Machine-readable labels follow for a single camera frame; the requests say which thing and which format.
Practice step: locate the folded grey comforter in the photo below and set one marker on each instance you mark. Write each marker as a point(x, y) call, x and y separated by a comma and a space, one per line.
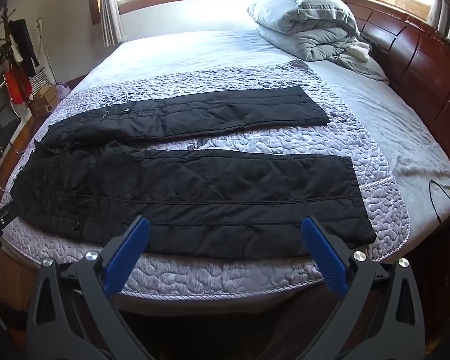
point(317, 30)

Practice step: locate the purple quilted bed runner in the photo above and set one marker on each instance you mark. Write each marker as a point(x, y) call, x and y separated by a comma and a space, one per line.
point(167, 277)

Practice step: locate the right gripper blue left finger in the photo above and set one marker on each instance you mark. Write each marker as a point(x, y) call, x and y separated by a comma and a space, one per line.
point(71, 314)

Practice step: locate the cardboard box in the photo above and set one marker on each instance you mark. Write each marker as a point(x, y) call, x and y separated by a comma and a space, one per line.
point(45, 100)

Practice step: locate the grey bed sheet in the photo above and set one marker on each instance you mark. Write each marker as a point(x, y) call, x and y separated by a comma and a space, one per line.
point(420, 167)

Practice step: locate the black quilted pants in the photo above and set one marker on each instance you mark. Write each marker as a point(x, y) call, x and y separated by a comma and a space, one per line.
point(93, 173)

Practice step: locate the wooden coat rack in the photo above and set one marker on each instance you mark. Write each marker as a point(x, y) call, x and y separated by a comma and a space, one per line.
point(18, 52)

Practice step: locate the white curtain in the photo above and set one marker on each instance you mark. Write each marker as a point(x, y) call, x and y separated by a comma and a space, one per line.
point(111, 24)

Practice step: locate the dark wooden headboard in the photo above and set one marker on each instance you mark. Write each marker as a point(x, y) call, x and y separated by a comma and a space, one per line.
point(415, 59)

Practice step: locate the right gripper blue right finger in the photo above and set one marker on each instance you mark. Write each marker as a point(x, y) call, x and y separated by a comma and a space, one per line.
point(379, 315)

